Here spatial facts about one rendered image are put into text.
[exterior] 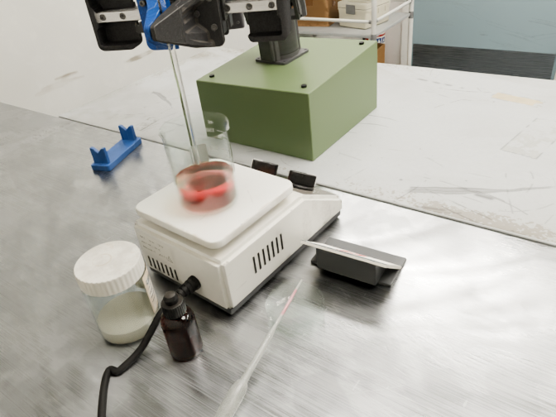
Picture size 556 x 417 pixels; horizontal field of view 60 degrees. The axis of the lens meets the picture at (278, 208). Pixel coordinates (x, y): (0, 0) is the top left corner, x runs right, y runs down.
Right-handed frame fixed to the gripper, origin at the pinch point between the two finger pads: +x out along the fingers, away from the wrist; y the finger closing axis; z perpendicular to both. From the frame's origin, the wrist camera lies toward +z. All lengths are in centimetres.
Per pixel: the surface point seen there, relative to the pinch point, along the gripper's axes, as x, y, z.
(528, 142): -28, 38, -25
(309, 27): -226, -19, -53
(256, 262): 4.4, 5.8, -21.5
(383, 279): 2.0, 17.8, -25.1
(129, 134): -29.1, -23.3, -23.0
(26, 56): -112, -102, -30
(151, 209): 2.5, -4.6, -16.8
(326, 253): 1.2, 12.1, -22.8
